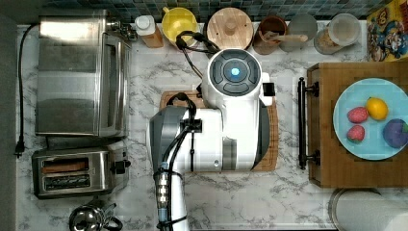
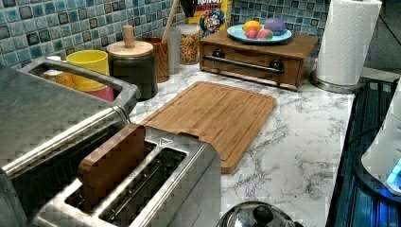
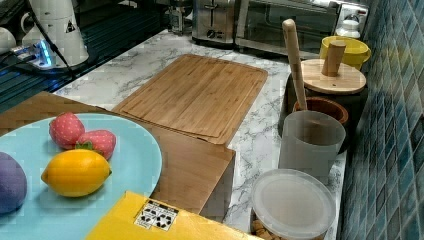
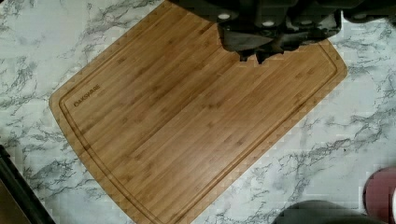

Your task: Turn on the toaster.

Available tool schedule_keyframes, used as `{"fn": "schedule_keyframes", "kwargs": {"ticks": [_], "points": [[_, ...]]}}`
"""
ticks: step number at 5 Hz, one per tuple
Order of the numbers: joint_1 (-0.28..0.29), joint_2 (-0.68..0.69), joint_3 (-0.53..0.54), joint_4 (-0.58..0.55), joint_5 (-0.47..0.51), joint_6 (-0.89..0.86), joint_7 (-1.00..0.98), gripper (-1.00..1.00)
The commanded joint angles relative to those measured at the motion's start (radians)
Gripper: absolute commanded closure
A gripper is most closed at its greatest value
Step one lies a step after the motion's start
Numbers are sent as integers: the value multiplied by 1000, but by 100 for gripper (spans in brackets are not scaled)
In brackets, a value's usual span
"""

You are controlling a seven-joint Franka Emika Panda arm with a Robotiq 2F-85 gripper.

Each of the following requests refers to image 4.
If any black appliance edge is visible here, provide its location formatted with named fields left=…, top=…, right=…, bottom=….
left=0, top=147, right=56, bottom=224

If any bamboo cutting board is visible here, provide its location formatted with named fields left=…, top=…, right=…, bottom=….
left=49, top=2, right=347, bottom=224

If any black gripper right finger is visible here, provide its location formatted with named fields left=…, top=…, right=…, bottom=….
left=255, top=18, right=342, bottom=63

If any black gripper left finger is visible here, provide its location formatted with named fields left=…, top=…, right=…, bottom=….
left=218, top=24, right=275, bottom=62

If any dark red cup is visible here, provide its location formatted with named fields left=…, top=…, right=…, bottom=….
left=363, top=167, right=396, bottom=224

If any gray bowl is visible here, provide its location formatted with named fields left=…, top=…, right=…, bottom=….
left=272, top=200, right=386, bottom=224

